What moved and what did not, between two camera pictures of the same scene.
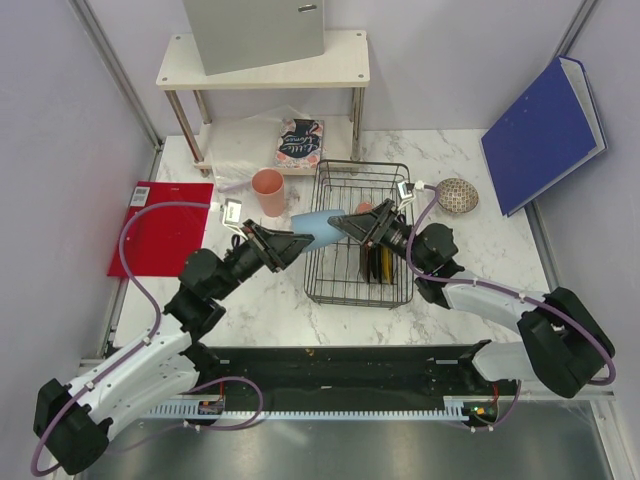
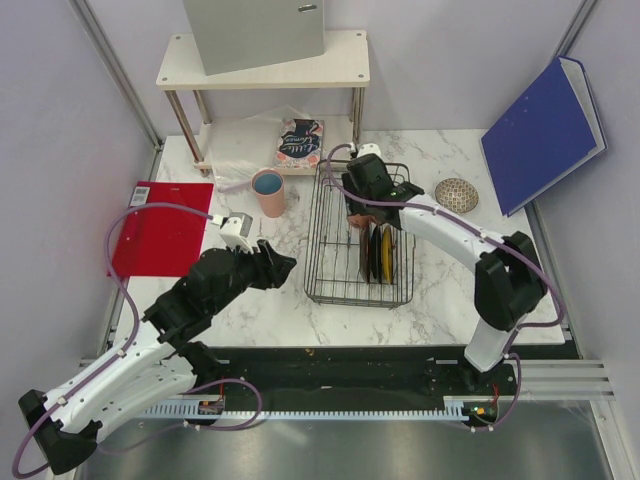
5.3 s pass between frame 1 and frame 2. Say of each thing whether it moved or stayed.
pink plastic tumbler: stayed
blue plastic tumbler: moved
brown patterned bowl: stayed
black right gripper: moved
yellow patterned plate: stayed
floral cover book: stayed
